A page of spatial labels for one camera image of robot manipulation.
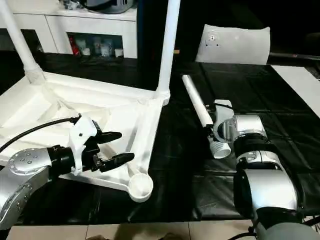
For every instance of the white plastic table leg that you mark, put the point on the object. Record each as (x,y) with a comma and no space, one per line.
(196,100)
(20,40)
(169,45)

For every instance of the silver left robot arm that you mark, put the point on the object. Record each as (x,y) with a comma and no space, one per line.
(25,170)

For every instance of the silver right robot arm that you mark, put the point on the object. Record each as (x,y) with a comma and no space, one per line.
(265,190)

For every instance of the white plastic table top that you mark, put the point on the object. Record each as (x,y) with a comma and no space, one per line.
(60,105)

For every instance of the black work mat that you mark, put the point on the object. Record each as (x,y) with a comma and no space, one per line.
(290,150)

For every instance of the small yellow label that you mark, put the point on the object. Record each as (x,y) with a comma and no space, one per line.
(176,50)

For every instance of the white flat panel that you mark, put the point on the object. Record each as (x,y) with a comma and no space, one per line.
(235,45)

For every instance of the white flat sheet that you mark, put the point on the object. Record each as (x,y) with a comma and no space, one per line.
(300,87)

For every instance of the white cabinet with glass doors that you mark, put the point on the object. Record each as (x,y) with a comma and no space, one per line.
(50,30)

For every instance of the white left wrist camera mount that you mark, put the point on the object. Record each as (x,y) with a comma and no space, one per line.
(82,130)

